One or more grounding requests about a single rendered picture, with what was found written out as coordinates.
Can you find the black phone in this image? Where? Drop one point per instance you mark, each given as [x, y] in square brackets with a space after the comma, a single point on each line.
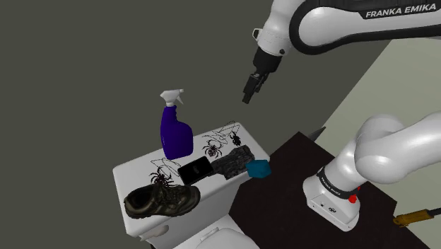
[195, 170]

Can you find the blue spray bottle white trigger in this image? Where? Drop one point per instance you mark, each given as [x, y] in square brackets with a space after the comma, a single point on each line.
[175, 138]

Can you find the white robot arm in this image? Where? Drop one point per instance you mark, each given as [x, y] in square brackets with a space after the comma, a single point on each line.
[379, 151]

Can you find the dark brown shoe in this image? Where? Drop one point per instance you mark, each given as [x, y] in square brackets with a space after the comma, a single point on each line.
[165, 201]

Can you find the dark robot stand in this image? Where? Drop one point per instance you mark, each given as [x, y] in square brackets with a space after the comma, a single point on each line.
[282, 193]

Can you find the dark grey textured cloth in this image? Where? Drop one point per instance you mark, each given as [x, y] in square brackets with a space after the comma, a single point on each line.
[232, 162]

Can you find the white toilet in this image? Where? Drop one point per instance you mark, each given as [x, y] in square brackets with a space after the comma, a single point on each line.
[220, 193]

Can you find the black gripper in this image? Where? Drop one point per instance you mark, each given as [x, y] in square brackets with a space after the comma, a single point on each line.
[266, 62]

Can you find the brass cylindrical rod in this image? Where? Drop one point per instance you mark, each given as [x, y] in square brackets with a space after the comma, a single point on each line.
[413, 218]

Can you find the teal cube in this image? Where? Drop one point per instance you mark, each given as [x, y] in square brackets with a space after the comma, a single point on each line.
[259, 169]

